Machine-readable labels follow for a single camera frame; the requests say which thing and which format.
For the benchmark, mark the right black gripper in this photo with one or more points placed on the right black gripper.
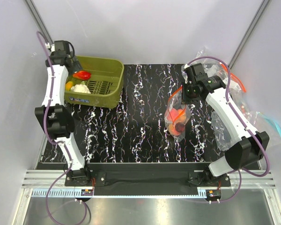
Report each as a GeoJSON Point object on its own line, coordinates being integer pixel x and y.
{"type": "Point", "coordinates": [185, 100]}

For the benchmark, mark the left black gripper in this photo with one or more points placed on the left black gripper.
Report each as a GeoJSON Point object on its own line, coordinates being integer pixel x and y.
{"type": "Point", "coordinates": [76, 66]}

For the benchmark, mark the clear bag orange zipper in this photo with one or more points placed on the clear bag orange zipper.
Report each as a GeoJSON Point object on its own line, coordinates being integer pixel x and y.
{"type": "Point", "coordinates": [175, 102]}

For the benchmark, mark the pink peach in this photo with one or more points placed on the pink peach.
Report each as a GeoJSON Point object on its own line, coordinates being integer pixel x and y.
{"type": "Point", "coordinates": [172, 114]}

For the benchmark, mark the dark red plum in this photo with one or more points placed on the dark red plum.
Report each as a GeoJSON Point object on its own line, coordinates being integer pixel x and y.
{"type": "Point", "coordinates": [180, 127]}

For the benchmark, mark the orange-red peach top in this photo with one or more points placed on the orange-red peach top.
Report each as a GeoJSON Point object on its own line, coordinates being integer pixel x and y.
{"type": "Point", "coordinates": [172, 130]}

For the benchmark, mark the orange peach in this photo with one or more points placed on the orange peach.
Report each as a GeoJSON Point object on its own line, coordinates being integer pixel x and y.
{"type": "Point", "coordinates": [181, 119]}

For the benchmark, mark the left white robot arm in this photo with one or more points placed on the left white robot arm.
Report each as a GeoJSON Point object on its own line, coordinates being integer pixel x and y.
{"type": "Point", "coordinates": [53, 117]}

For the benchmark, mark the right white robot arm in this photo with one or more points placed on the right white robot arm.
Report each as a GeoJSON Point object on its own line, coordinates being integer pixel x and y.
{"type": "Point", "coordinates": [248, 145]}

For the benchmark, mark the clear bag pile upper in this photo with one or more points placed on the clear bag pile upper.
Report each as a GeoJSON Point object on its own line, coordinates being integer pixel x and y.
{"type": "Point", "coordinates": [214, 67]}

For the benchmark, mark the clear bag blue zipper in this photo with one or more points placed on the clear bag blue zipper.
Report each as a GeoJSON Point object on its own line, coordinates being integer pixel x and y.
{"type": "Point", "coordinates": [257, 119]}

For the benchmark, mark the red pepper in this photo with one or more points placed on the red pepper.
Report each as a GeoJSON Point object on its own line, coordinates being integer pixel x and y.
{"type": "Point", "coordinates": [82, 75]}

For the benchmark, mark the yellow-orange mango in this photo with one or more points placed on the yellow-orange mango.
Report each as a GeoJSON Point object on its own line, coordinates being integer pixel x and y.
{"type": "Point", "coordinates": [69, 85]}

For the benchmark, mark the white cauliflower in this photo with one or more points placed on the white cauliflower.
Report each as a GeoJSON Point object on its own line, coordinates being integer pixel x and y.
{"type": "Point", "coordinates": [80, 88]}

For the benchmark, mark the green plastic basket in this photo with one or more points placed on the green plastic basket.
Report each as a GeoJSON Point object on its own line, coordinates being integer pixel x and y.
{"type": "Point", "coordinates": [105, 84]}

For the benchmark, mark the black marble mat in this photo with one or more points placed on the black marble mat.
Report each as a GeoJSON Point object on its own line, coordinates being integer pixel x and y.
{"type": "Point", "coordinates": [134, 131]}

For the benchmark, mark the aluminium frame rail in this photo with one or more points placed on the aluminium frame rail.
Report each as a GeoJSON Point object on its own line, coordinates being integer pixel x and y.
{"type": "Point", "coordinates": [38, 20]}

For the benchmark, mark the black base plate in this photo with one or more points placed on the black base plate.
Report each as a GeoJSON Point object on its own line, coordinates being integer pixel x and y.
{"type": "Point", "coordinates": [195, 174]}

